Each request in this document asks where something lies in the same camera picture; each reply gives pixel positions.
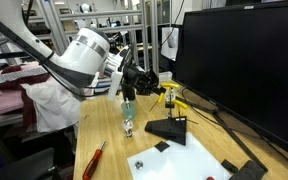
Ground small black foam block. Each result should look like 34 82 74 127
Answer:
221 159 238 173

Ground white board mat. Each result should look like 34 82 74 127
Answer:
127 132 231 180

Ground yellow hex key lower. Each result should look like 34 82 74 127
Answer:
171 99 188 117

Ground stack of books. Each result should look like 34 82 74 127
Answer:
94 77 112 93

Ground black monitor stand foot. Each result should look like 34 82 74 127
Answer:
236 160 265 180

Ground yellow hex key upper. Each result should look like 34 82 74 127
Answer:
161 82 179 118

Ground black office chair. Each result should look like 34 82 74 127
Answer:
0 133 65 180

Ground silver metal nut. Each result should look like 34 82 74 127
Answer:
135 161 143 169

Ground black triangular tool rack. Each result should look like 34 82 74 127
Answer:
145 116 187 145

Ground grey keyboard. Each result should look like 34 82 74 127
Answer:
0 67 47 84

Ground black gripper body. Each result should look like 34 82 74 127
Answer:
123 66 150 94

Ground small black square pad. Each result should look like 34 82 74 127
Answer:
155 141 170 152

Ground large black monitor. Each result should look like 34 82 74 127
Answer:
174 1 288 152

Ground red handled screwdriver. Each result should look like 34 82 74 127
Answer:
82 141 106 180

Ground yellow T-handle hex key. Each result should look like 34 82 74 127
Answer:
149 93 165 111

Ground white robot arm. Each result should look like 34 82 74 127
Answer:
0 0 165 100

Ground aluminium frame post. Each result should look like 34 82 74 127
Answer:
37 0 69 55

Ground maroon cloth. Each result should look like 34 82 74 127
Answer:
0 73 49 126

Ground clear glass knob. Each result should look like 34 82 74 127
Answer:
122 119 133 138

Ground white crumpled cloth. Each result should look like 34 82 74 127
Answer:
22 76 81 132

